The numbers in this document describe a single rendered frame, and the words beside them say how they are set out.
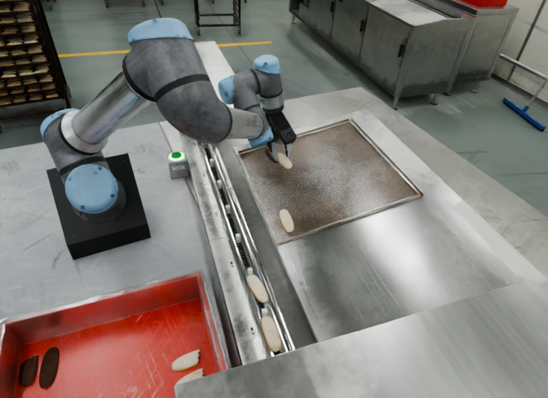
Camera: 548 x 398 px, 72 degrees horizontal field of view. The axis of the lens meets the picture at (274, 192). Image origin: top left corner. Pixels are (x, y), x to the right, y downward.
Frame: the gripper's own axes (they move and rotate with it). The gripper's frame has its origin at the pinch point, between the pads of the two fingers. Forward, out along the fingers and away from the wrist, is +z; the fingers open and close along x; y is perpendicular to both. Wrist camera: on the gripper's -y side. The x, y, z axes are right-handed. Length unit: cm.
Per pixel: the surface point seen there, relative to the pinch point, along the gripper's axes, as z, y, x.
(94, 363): 3, -39, 73
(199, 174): 6.2, 16.6, 27.6
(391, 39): 69, 176, -201
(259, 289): 7.7, -39.3, 29.3
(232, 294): 6, -38, 37
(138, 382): 5, -48, 65
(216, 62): 16, 129, -20
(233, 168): 12.9, 20.8, 13.2
